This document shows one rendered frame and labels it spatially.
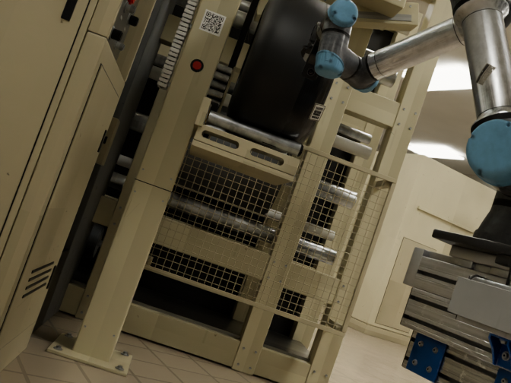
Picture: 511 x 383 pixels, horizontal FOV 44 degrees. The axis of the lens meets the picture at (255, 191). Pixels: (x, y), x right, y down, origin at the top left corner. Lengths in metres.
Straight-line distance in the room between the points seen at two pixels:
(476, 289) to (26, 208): 1.00
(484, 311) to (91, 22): 1.08
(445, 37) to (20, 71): 1.02
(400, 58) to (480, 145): 0.48
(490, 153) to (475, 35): 0.28
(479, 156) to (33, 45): 1.03
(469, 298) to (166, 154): 1.28
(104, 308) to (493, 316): 1.40
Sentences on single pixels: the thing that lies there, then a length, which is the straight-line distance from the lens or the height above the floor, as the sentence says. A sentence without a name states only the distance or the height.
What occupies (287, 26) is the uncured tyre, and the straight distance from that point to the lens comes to 2.13.
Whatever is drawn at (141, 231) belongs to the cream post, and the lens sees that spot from 2.21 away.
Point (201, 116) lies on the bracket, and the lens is 2.11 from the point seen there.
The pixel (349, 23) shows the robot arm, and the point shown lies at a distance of 1.70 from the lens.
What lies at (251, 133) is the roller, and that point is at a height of 0.89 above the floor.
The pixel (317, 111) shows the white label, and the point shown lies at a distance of 2.14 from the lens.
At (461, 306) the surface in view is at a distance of 1.24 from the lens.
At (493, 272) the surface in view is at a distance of 1.38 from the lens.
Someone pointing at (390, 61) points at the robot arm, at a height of 1.11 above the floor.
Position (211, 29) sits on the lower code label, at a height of 1.20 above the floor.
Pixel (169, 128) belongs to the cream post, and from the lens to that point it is 2.22.
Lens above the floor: 0.57
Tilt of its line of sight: 4 degrees up
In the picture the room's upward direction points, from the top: 20 degrees clockwise
